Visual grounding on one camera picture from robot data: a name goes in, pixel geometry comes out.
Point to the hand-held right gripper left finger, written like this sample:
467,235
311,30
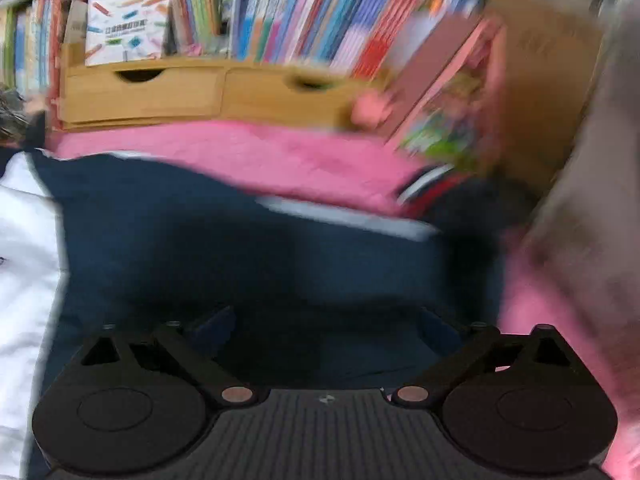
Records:
212,327

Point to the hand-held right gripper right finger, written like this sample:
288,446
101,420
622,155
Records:
440,332

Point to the navy and white jacket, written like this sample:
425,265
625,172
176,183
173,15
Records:
200,235

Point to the pink blanket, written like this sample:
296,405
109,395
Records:
300,160

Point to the grey cloth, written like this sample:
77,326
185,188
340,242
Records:
595,185

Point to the pink toy house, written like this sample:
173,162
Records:
440,100

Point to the wooden drawer organizer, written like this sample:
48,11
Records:
150,97

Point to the cardboard box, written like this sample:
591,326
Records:
545,85

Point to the white card box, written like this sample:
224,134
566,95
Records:
127,27

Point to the row of colourful books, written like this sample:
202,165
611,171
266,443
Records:
310,5

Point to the row of shelf books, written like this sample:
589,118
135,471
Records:
30,40

